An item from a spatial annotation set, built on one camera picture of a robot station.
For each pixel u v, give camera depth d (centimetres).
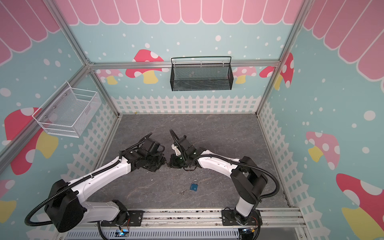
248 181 45
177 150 76
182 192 83
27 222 38
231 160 49
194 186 84
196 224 74
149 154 66
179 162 72
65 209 40
